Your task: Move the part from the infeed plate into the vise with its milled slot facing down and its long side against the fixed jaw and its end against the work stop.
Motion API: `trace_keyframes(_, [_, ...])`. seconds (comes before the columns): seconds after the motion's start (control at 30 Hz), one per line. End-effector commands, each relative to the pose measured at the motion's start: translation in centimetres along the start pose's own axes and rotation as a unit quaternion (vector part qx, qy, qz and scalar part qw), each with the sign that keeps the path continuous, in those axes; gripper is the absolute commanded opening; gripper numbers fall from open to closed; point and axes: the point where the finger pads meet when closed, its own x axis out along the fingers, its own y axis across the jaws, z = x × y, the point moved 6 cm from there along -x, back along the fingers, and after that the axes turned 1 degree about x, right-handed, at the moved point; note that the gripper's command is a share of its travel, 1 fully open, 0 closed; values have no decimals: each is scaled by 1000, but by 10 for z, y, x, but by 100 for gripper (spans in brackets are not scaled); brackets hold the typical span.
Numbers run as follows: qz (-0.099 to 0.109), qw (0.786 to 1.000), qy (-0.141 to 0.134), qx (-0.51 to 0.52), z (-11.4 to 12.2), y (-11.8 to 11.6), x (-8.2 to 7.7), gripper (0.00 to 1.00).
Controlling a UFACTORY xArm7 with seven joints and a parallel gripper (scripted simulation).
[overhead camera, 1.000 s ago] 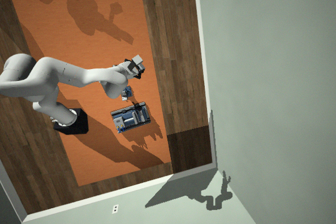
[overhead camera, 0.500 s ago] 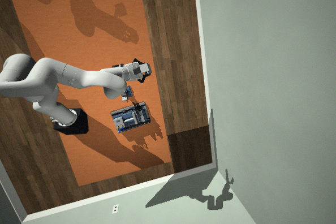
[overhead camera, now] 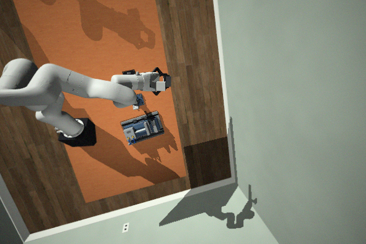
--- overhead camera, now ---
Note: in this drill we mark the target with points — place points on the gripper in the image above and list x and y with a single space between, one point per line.
152 76

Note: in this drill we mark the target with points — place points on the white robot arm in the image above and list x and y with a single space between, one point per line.
23 84

